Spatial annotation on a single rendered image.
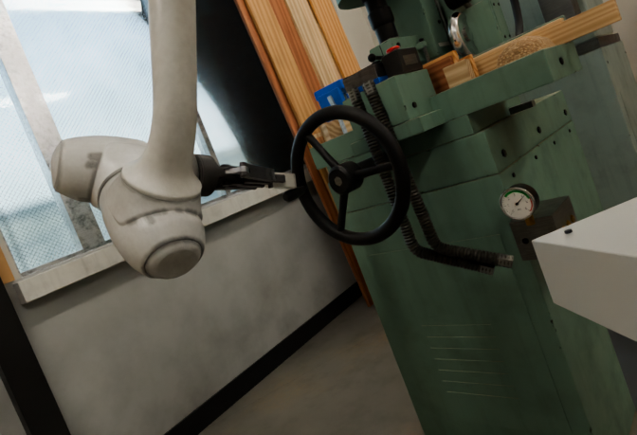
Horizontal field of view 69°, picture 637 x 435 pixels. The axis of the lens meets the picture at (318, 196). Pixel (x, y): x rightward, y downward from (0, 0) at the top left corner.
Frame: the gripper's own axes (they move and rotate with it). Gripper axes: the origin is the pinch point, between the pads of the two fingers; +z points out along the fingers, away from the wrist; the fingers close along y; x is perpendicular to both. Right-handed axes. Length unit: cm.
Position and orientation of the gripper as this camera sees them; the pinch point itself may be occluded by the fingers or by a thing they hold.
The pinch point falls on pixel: (280, 180)
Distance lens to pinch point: 94.7
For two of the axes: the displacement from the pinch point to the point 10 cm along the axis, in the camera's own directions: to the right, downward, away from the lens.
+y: -6.7, 2.1, 7.1
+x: 1.3, 9.8, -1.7
